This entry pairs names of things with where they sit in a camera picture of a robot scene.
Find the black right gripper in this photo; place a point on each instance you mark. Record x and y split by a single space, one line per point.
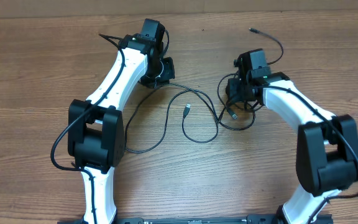
233 94

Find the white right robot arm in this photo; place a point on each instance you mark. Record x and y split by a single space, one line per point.
327 145

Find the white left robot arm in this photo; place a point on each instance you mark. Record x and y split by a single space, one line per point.
95 125

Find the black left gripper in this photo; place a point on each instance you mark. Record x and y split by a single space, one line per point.
169 73

